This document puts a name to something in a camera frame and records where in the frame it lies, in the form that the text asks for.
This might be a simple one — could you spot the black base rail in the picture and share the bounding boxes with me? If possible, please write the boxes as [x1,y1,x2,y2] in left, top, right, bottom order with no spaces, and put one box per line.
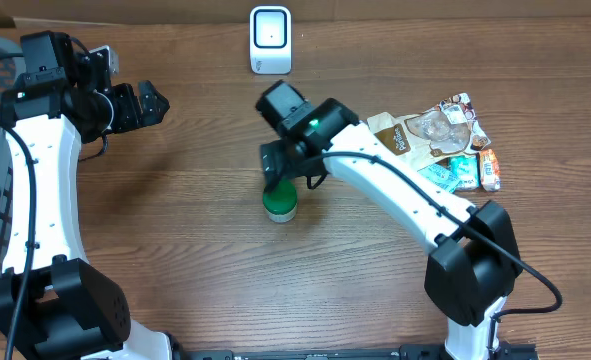
[184,344,541,360]

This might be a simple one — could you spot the white barcode scanner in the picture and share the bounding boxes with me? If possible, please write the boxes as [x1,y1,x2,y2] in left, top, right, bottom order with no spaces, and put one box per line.
[249,5,292,75]

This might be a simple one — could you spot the teal snack packet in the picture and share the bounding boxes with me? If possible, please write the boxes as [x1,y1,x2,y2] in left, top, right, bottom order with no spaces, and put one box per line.
[418,163,461,193]

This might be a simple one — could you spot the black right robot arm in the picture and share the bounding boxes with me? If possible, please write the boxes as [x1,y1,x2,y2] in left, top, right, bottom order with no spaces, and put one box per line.
[255,80,563,359]

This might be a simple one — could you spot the teal tissue pack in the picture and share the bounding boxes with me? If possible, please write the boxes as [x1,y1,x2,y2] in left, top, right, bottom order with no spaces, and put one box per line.
[448,155,480,191]

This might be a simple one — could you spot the green lid white jar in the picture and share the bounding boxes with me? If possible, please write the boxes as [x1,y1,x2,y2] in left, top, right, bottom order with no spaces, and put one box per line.
[262,180,298,223]

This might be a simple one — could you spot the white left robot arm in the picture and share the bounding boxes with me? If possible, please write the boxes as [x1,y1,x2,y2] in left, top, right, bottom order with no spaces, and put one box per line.
[0,31,185,359]

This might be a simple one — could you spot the beige brown snack pouch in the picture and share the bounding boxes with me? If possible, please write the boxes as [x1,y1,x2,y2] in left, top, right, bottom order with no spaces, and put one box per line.
[366,93,491,170]

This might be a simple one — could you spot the orange snack packet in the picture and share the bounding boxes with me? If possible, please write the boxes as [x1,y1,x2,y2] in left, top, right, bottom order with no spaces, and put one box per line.
[479,149,501,192]

